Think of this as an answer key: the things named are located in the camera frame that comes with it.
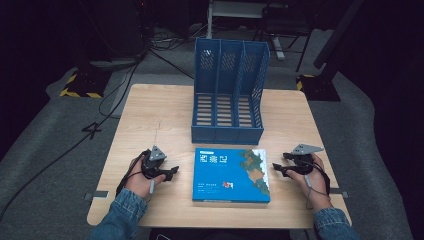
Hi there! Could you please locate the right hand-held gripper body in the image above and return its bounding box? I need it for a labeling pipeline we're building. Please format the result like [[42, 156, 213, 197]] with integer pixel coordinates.
[[290, 143, 325, 176]]

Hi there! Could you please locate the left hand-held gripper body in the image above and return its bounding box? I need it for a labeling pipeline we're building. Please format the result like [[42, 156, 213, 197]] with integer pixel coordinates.
[[141, 145, 168, 180]]

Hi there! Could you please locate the blue book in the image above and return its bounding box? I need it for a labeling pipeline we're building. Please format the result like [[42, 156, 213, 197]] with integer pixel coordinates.
[[191, 147, 271, 204]]

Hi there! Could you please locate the person's left hand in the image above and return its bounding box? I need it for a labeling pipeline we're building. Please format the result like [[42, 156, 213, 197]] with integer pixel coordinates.
[[124, 156, 166, 200]]

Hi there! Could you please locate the person's right hand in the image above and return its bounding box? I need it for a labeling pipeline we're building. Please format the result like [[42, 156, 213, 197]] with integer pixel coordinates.
[[286, 153, 332, 211]]

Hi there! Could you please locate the blue plastic file rack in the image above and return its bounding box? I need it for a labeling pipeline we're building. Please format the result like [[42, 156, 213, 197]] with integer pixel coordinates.
[[190, 37, 271, 146]]

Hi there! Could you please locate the yellow black striped stand base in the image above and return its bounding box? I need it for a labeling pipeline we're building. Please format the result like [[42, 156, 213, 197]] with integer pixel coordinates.
[[295, 73, 342, 103], [59, 67, 105, 100]]

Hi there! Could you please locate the black slanted pole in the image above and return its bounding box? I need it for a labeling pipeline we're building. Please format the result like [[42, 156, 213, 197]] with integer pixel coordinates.
[[313, 0, 365, 70]]

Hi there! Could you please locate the white metal stand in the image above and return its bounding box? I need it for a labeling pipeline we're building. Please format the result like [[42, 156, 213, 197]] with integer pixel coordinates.
[[205, 0, 288, 62]]

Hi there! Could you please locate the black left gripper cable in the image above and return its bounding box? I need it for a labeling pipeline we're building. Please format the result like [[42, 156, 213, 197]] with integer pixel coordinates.
[[115, 149, 152, 198]]

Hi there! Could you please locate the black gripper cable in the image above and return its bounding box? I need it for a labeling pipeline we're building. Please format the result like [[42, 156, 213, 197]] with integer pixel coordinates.
[[115, 149, 152, 198], [303, 159, 332, 211]]

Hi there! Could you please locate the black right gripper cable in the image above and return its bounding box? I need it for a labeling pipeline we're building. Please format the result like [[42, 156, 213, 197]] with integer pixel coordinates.
[[303, 159, 332, 211]]

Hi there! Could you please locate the grey metal table bracket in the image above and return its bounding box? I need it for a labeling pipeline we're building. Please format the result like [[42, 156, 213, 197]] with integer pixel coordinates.
[[83, 190, 110, 202], [329, 187, 350, 200]]

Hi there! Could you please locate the long black floor cable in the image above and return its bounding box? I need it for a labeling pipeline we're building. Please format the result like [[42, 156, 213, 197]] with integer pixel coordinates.
[[0, 58, 143, 214]]

